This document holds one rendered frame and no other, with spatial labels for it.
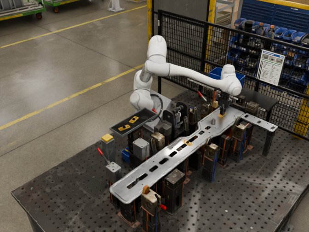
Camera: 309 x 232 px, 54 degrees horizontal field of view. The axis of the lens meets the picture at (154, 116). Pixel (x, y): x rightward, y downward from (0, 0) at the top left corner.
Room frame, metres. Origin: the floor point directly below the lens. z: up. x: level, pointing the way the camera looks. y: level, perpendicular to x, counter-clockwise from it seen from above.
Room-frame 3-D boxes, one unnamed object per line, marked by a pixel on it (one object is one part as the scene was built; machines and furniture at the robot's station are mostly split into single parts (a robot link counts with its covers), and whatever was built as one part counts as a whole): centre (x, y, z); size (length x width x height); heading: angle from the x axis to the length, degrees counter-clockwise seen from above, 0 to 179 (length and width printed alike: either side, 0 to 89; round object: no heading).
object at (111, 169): (1.48, 0.28, 0.88); 0.11 x 0.10 x 0.36; 46
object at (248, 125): (2.05, -0.76, 0.84); 0.11 x 0.10 x 0.28; 46
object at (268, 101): (2.58, -0.73, 1.02); 0.90 x 0.22 x 0.03; 46
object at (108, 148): (1.67, 0.33, 0.92); 0.08 x 0.08 x 0.44; 46
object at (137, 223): (1.34, 0.18, 0.84); 0.18 x 0.06 x 0.29; 46
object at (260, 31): (2.66, -0.94, 1.53); 0.06 x 0.06 x 0.20
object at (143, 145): (1.67, 0.10, 0.90); 0.13 x 0.10 x 0.41; 46
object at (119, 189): (1.77, -0.24, 1.00); 1.38 x 0.22 x 0.02; 136
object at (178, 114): (2.01, -0.17, 0.94); 0.18 x 0.13 x 0.49; 136
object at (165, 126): (1.91, -0.09, 0.89); 0.13 x 0.11 x 0.38; 46
